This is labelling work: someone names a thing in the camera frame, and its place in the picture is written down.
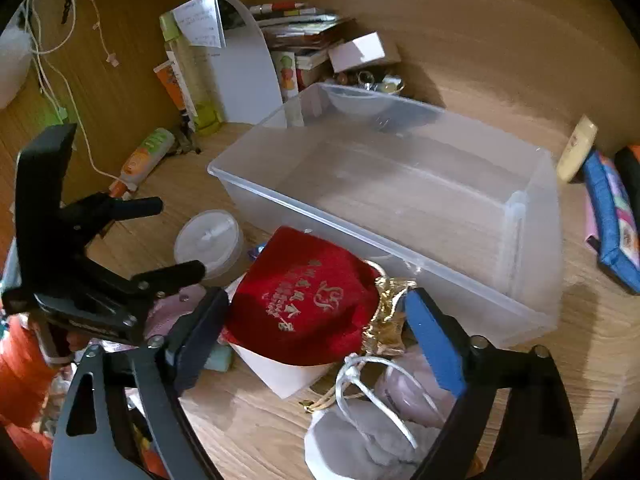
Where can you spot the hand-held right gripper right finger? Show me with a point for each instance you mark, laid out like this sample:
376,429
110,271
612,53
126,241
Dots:
430,345

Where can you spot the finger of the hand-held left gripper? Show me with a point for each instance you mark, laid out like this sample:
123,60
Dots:
170,275
130,207

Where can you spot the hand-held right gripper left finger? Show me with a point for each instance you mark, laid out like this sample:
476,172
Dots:
195,345

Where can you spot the lilac pouch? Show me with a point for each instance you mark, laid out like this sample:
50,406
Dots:
415,390

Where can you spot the round clear plastic lid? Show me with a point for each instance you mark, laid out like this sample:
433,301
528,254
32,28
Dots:
207,240

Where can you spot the clear plastic storage box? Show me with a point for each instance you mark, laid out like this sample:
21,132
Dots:
400,185

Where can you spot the wooden desktop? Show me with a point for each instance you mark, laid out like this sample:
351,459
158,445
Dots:
590,340

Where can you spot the pale green small box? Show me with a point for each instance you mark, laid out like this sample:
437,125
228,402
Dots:
220,357

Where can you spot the pale pink object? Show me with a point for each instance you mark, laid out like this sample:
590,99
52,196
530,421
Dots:
170,310

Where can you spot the gold fabric pouch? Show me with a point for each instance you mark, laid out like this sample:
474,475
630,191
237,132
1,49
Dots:
387,320

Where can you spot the green orange tube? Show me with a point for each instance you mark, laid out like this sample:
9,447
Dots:
145,155

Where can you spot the dark key bunch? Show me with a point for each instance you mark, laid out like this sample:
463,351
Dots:
182,142

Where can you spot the white paper card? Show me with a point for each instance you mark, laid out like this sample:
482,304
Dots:
280,375

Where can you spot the orange book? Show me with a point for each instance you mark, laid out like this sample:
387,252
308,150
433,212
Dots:
170,85

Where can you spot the yellow green bottle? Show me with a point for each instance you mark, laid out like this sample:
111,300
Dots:
197,90

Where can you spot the white plastic object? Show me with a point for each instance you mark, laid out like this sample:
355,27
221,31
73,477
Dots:
12,60

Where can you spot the white paper receipt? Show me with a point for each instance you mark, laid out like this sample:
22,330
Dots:
200,20

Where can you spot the fruit print carton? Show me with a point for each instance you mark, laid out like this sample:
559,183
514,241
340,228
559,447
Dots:
287,77

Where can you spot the blue pencil case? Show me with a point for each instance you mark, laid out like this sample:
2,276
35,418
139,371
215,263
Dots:
612,210

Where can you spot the cream small tube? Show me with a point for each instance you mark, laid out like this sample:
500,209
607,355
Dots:
575,150

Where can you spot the stack of books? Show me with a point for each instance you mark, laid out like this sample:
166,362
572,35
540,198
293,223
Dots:
305,30

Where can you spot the clear glass bowl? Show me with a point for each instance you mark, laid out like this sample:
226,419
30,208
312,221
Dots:
385,85

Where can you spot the orange black round case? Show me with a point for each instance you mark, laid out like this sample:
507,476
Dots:
631,170

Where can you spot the small white cardboard box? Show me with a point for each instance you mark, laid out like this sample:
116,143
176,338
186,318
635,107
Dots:
357,50

